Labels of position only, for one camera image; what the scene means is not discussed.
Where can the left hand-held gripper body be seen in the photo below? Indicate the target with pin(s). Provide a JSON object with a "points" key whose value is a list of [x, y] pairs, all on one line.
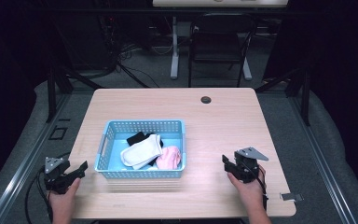
{"points": [[56, 179]]}

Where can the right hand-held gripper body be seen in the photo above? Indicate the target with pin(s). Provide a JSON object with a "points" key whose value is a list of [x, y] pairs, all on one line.
{"points": [[246, 168]]}

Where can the person's left hand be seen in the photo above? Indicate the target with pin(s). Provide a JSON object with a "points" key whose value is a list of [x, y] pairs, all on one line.
{"points": [[62, 199]]}

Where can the person's right hand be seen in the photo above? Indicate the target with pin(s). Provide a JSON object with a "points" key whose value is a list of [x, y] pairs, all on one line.
{"points": [[249, 191]]}

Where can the blue plastic basket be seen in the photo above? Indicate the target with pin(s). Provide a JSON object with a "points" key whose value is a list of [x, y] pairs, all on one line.
{"points": [[112, 155]]}

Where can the pink sock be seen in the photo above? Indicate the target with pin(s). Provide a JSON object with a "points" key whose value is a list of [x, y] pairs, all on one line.
{"points": [[169, 158]]}

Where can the white sock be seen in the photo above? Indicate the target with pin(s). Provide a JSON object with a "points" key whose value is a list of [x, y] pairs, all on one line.
{"points": [[141, 151]]}

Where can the black sock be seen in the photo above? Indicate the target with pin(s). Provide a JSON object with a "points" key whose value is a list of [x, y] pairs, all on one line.
{"points": [[136, 137]]}

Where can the black folding chair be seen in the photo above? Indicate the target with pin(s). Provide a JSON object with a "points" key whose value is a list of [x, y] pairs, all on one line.
{"points": [[217, 46]]}

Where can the white desk with legs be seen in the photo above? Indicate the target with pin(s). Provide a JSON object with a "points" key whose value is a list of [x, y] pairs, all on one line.
{"points": [[174, 56]]}

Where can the aluminium floor rail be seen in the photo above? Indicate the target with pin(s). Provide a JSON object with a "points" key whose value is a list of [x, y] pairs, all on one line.
{"points": [[323, 161], [21, 174]]}

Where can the black metal frame stand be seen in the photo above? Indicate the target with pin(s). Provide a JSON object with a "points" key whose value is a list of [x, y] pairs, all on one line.
{"points": [[51, 93], [304, 96]]}

